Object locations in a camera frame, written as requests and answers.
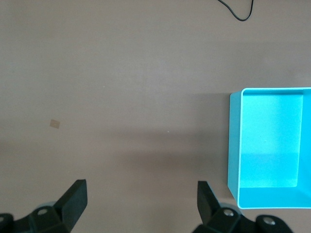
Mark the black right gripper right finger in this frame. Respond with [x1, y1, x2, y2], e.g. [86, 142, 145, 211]
[191, 180, 292, 233]

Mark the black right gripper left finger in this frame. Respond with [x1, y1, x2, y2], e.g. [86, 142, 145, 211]
[0, 179, 88, 233]

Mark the turquoise plastic bin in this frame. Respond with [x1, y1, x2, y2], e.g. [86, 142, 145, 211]
[227, 86, 311, 210]

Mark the thin black looped cable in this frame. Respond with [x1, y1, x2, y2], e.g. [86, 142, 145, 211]
[217, 0, 255, 22]

